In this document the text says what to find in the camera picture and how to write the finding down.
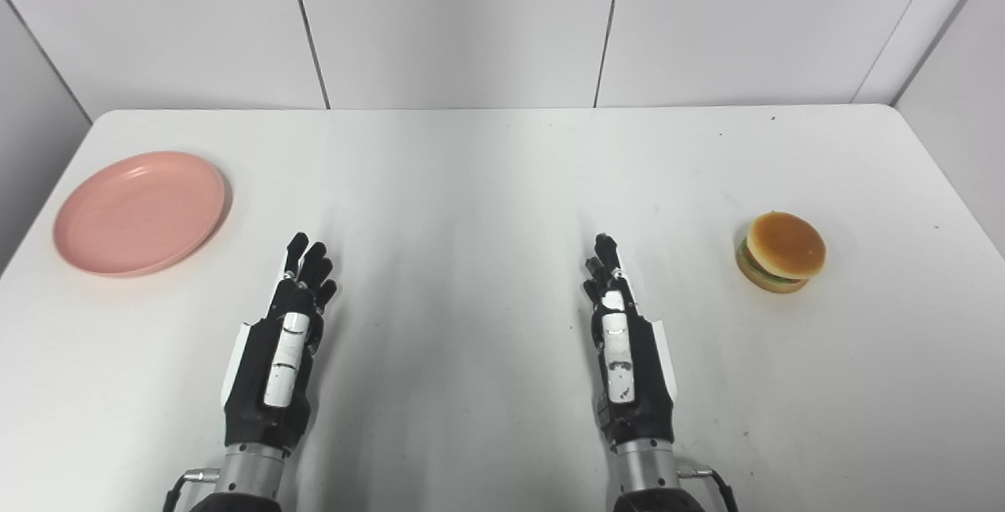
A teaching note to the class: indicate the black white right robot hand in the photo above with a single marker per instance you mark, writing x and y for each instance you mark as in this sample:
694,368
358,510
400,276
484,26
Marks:
640,386

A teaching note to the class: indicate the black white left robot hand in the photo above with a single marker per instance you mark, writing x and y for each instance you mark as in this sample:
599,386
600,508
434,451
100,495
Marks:
263,386

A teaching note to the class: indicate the toy hamburger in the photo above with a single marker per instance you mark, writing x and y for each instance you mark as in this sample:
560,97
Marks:
785,249

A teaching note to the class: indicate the pink round plate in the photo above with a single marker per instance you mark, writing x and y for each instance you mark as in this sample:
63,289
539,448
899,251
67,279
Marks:
140,212

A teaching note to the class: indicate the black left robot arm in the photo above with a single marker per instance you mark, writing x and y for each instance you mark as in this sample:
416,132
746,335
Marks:
247,477

